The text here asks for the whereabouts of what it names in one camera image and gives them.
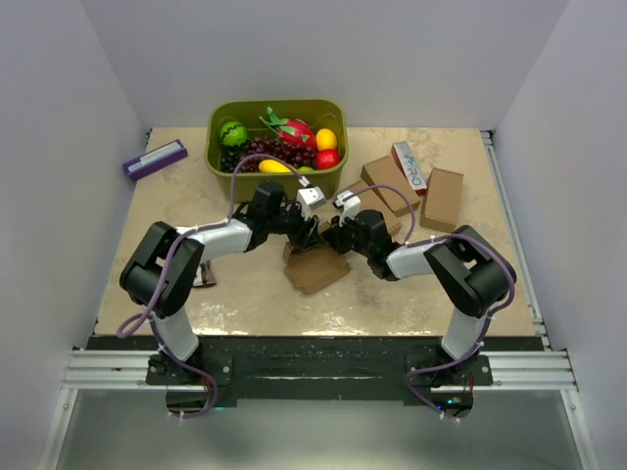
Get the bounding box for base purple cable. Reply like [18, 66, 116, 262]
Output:
[151, 342, 219, 421]
[405, 342, 491, 423]

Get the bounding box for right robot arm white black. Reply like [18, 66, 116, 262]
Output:
[322, 210, 516, 385]

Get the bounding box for purple flat box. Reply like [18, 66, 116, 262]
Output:
[122, 139, 188, 182]

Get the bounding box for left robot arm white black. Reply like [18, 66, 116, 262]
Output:
[117, 179, 325, 384]

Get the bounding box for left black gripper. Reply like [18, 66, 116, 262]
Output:
[266, 200, 324, 250]

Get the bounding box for yellow orange toy lemon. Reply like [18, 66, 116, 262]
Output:
[315, 128, 338, 152]

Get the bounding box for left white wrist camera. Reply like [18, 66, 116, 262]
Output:
[296, 186, 326, 220]

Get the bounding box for pink toy dragon fruit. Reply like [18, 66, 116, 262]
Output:
[260, 107, 317, 151]

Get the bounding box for right folded brown box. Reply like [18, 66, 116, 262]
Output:
[420, 167, 463, 233]

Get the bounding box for brown snack wrapper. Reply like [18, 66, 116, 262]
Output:
[192, 261, 217, 288]

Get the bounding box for red white toothpaste box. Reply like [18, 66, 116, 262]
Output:
[391, 141, 427, 196]

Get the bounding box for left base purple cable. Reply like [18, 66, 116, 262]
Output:
[151, 342, 219, 421]

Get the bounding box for brown paper box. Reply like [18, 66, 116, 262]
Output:
[282, 241, 351, 296]

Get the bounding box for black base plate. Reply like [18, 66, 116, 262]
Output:
[83, 336, 546, 412]

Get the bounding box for aluminium frame rail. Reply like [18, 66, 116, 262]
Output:
[36, 348, 163, 470]

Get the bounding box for dark blue toy grapes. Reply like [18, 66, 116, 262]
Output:
[219, 147, 243, 173]

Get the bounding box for red toy grapes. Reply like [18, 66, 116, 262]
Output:
[239, 137, 315, 172]

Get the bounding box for olive green plastic basket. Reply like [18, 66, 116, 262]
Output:
[203, 99, 348, 202]

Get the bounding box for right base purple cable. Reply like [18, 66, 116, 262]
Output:
[405, 342, 491, 423]

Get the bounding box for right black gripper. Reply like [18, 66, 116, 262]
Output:
[324, 211, 373, 259]

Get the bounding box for green toy watermelon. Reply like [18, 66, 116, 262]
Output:
[219, 120, 248, 147]

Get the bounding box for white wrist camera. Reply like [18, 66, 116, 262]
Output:
[333, 190, 361, 226]
[296, 186, 326, 220]

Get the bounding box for middle folded brown box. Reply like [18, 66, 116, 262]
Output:
[361, 156, 420, 216]

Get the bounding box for front folded brown box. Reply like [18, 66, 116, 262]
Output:
[358, 190, 402, 236]

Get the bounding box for yellow toy mango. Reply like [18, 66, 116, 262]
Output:
[258, 159, 291, 173]

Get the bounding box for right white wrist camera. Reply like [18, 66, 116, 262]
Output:
[333, 190, 361, 226]

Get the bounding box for red toy apple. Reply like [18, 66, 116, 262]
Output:
[315, 149, 341, 170]

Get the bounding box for folded brown box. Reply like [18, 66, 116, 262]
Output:
[420, 167, 463, 233]
[358, 190, 402, 236]
[361, 156, 420, 216]

